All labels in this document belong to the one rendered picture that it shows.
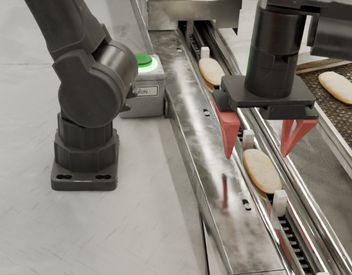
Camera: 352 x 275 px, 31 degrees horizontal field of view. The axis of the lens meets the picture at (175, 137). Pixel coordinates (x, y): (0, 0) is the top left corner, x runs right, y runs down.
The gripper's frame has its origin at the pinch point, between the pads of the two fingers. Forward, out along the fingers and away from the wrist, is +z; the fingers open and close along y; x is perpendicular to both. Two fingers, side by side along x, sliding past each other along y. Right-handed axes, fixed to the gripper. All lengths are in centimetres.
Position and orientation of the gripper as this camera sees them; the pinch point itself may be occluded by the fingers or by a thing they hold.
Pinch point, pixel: (256, 150)
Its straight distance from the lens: 81.8
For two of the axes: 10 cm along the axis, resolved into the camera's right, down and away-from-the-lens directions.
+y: 9.8, -0.2, 1.9
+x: -1.8, -5.4, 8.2
